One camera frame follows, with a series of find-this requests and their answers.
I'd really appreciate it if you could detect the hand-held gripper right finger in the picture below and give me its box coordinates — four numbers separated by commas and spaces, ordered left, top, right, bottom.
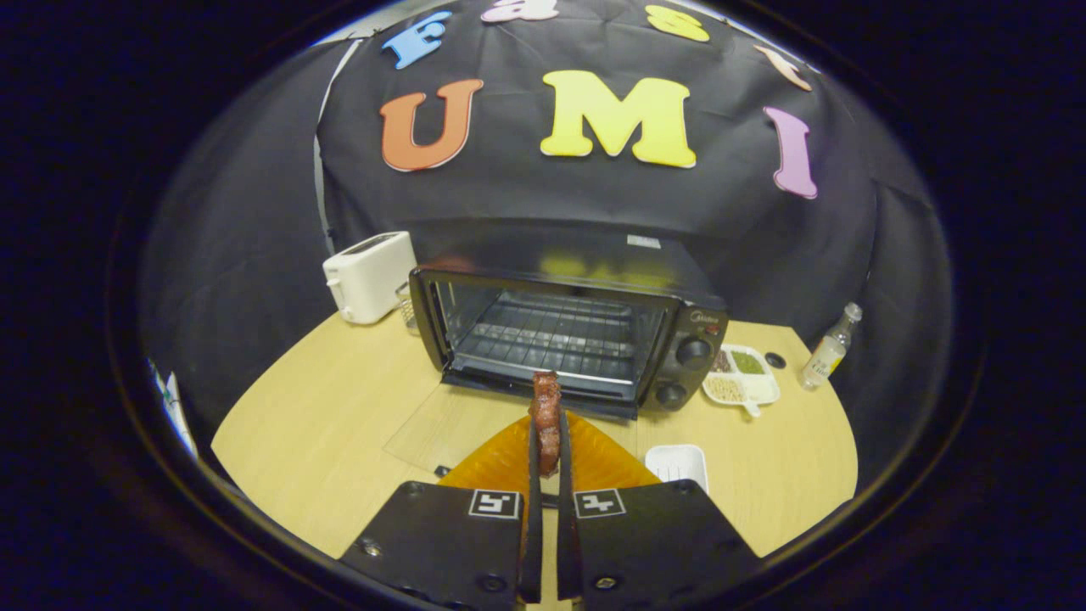
556, 399, 764, 611

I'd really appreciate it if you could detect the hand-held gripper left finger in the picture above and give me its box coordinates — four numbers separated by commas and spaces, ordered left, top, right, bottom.
339, 399, 545, 611

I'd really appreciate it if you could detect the black toaster oven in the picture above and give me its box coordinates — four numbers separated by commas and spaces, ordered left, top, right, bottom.
383, 222, 731, 510

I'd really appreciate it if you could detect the white bread toaster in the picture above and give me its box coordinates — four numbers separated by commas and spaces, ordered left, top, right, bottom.
322, 231, 418, 325

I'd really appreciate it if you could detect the white plastic tray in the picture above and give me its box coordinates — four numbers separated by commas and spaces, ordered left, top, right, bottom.
645, 444, 709, 495

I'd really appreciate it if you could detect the white divided snack plate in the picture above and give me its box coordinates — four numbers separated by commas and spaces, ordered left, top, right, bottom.
703, 344, 781, 418

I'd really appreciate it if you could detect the clear glass bottle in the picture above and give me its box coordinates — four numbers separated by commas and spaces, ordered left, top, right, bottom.
799, 302, 864, 391

